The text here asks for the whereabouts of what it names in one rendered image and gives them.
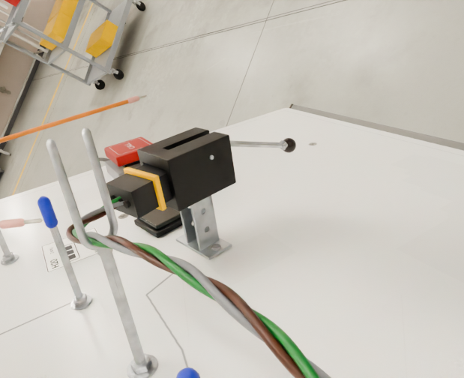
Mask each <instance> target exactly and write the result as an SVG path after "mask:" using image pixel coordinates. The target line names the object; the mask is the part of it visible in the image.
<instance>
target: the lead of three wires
mask: <svg viewBox="0 0 464 378"><path fill-rule="evenodd" d="M120 198H121V197H120V196H119V197H117V198H115V199H113V200H111V201H112V206H113V208H114V210H115V209H116V208H118V207H119V206H122V205H123V202H124V201H122V202H119V201H118V199H120ZM105 215H106V211H105V208H104V206H102V207H100V208H98V209H96V210H94V211H91V212H89V213H88V214H85V215H84V216H82V217H81V219H82V223H83V225H84V227H86V226H87V225H88V224H89V223H91V222H92V221H95V220H98V219H100V218H102V217H104V216H105ZM86 234H87V236H88V239H89V240H90V241H91V242H92V244H93V246H96V247H99V248H103V246H102V245H103V243H101V242H100V240H99V239H100V237H101V236H102V235H101V234H99V233H97V232H86ZM66 236H67V238H68V239H69V240H70V241H72V242H74V243H77V244H81V242H80V241H79V239H78V236H77V234H76V230H75V227H74V225H73V224H72V225H70V226H69V227H68V228H67V232H66Z"/></svg>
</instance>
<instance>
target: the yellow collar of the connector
mask: <svg viewBox="0 0 464 378"><path fill-rule="evenodd" d="M125 173H128V174H131V175H134V176H138V177H141V178H144V179H148V180H152V181H153V184H154V189H155V193H156V196H157V201H158V205H159V207H158V208H157V209H159V210H161V211H163V210H165V209H166V204H165V200H164V197H163V192H162V188H161V185H160V180H159V176H158V175H155V174H151V173H149V172H143V171H141V170H137V169H133V168H130V167H126V168H124V174H125Z"/></svg>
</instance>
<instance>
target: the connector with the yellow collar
mask: <svg viewBox="0 0 464 378"><path fill-rule="evenodd" d="M135 170H141V171H143V172H147V173H151V174H155V175H158V176H159V180H160V185H161V188H162V192H163V197H164V200H165V203H167V202H168V201H170V200H171V199H172V194H171V190H170V187H169V181H168V177H167V174H166V171H165V170H162V169H159V168H156V167H155V166H151V165H149V164H144V165H142V166H140V167H137V168H136V169H135ZM106 186H107V188H108V191H109V195H110V198H111V200H113V199H115V198H117V197H121V198H120V199H118V201H119V202H122V201H124V202H123V205H120V206H119V207H118V208H116V209H115V210H117V211H120V212H123V213H125V214H127V215H130V216H133V217H135V218H138V219H139V218H141V217H142V216H144V215H146V214H148V213H149V212H151V211H153V210H155V209H156V208H158V207H159V205H158V201H157V196H156V193H155V189H154V184H153V181H152V180H148V179H146V178H141V177H138V176H135V175H131V174H128V173H125V174H124V175H121V176H119V177H118V178H115V179H113V180H112V181H109V182H107V183H106Z"/></svg>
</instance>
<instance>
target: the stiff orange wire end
mask: <svg viewBox="0 0 464 378"><path fill-rule="evenodd" d="M146 96H147V95H143V96H140V97H139V96H134V97H129V98H128V99H127V100H123V101H119V102H117V103H113V104H110V105H107V106H102V107H100V108H97V109H93V110H90V111H88V112H83V113H80V114H78V115H73V116H71V117H67V118H63V119H61V120H58V121H54V122H50V123H48V124H44V125H41V126H38V127H33V128H31V129H28V130H24V131H21V132H19V133H14V134H11V135H9V136H4V137H2V138H0V143H3V142H6V141H9V140H13V139H16V138H19V137H23V136H25V135H28V134H32V133H35V132H38V131H42V130H45V129H47V128H52V127H55V126H57V125H61V124H64V123H67V122H71V121H73V120H77V119H80V118H83V117H86V116H90V115H93V114H95V113H100V112H103V111H105V110H110V109H112V108H115V107H119V106H122V105H125V104H131V103H134V102H137V101H139V99H140V98H145V97H146Z"/></svg>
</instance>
